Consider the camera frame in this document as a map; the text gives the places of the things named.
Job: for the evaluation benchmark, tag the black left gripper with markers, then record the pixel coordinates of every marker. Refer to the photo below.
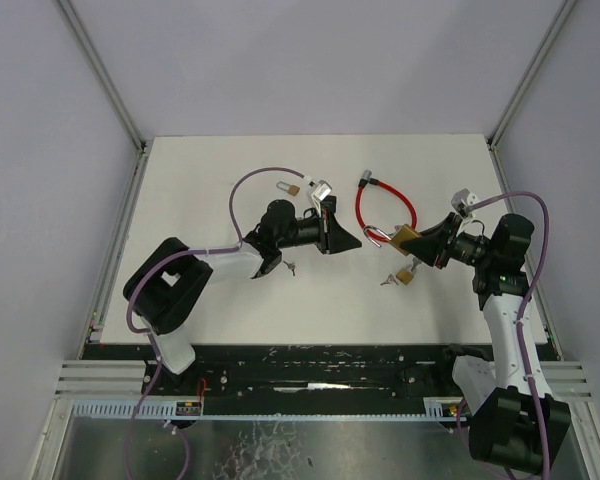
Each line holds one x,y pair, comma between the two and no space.
325,230

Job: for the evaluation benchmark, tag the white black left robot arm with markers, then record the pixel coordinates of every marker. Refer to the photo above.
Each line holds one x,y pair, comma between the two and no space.
162,293

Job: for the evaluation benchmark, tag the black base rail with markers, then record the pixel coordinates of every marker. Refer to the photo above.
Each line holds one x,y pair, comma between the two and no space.
397,371

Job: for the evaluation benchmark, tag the black Kaijing padlock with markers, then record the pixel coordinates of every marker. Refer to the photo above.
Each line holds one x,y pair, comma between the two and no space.
330,203

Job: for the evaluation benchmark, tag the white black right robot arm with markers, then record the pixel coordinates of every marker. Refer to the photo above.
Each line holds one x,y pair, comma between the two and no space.
516,423

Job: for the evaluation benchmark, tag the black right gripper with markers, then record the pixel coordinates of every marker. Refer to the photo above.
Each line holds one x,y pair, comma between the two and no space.
445,245

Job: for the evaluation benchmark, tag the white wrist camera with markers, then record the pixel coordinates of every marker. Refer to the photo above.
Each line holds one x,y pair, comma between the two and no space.
463,203
317,191

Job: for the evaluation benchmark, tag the small keys of large padlock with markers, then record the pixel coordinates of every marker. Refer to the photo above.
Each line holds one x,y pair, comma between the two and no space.
414,264

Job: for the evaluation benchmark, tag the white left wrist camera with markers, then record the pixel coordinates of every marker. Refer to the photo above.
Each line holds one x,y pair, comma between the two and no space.
317,191

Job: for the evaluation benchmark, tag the white slotted cable duct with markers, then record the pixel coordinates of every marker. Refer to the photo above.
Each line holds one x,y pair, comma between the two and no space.
294,406

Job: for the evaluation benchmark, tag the large brass padlock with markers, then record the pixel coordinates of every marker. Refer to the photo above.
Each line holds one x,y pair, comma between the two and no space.
379,237

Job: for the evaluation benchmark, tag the red cable lock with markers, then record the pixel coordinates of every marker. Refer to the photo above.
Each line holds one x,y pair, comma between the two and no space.
381,204

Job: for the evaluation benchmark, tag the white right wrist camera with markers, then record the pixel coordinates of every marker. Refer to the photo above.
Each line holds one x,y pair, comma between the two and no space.
463,203

